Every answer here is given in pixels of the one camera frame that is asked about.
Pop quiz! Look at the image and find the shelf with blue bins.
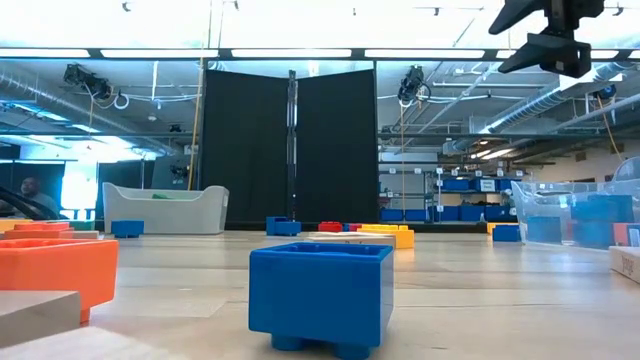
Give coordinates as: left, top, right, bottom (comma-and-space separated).
379, 169, 524, 224

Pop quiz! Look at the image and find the amber long brick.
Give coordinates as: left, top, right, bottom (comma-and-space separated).
0, 218, 36, 233

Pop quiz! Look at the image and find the person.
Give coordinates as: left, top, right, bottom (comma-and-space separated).
17, 176, 61, 219

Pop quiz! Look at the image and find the white plastic bin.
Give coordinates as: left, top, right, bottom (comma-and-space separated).
102, 182, 230, 235

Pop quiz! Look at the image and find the black ceiling-hung device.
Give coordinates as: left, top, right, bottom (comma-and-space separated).
62, 63, 114, 101
397, 64, 432, 107

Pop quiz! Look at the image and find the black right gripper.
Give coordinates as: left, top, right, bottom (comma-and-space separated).
488, 0, 606, 79

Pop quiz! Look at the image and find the orange long brick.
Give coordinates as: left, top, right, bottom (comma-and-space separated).
4, 222, 75, 240

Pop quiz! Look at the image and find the clear plastic bin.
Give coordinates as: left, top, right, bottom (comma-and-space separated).
510, 157, 640, 251

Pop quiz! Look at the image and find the black folding screen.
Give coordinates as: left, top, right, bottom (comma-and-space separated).
201, 68, 380, 224

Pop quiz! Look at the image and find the silver ventilation duct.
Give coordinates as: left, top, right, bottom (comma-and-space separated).
442, 59, 640, 156

